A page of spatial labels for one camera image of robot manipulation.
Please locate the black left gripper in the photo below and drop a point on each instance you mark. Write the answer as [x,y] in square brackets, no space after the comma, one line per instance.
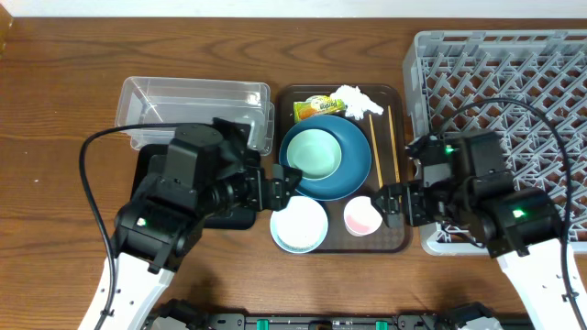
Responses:
[262,202]

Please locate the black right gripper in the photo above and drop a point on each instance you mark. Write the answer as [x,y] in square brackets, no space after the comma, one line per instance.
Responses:
[414,192]

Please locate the pink cup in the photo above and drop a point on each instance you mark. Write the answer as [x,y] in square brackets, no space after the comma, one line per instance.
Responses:
[360,217]

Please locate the mint green bowl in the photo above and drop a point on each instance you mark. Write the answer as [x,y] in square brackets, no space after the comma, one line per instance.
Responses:
[315,152]

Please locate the light blue rice bowl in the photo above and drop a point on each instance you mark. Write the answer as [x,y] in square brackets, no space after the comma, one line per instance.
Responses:
[300,227]

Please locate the blue plate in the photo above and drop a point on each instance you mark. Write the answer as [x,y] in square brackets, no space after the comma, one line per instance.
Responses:
[355,164]

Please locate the wooden chopstick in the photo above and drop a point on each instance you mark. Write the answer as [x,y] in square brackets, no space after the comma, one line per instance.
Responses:
[375,152]
[396,170]

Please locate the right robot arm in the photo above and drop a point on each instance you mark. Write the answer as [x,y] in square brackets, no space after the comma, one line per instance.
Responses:
[464,182]

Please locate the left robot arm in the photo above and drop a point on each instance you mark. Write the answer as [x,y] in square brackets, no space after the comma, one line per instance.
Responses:
[207,170]

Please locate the grey dishwasher rack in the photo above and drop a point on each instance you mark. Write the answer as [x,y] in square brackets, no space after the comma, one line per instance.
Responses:
[444,70]

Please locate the black plastic tray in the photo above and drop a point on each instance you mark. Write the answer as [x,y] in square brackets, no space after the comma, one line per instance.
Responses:
[151,158]

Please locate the brown serving tray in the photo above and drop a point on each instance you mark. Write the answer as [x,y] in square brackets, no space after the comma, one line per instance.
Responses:
[372,156]

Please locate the yellow green snack wrapper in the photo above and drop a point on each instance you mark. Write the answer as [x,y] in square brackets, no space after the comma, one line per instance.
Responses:
[316,105]

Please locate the crumpled white tissue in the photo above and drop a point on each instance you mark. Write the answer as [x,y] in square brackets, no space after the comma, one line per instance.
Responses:
[356,102]

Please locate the clear plastic bin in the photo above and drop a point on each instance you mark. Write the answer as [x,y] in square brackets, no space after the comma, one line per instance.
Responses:
[152,100]

